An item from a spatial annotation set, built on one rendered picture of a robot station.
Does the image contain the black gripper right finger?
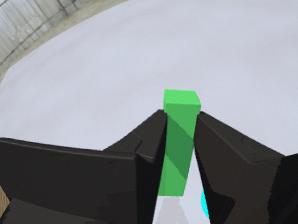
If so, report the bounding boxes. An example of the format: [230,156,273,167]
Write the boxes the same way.
[193,112,298,224]

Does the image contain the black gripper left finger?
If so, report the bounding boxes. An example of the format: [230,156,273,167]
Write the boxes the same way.
[0,109,168,224]

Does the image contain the green rectangular post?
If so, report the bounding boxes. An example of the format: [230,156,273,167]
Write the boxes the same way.
[158,89,201,197]

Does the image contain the cyan circle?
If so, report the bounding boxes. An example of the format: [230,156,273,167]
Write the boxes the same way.
[201,189,209,218]

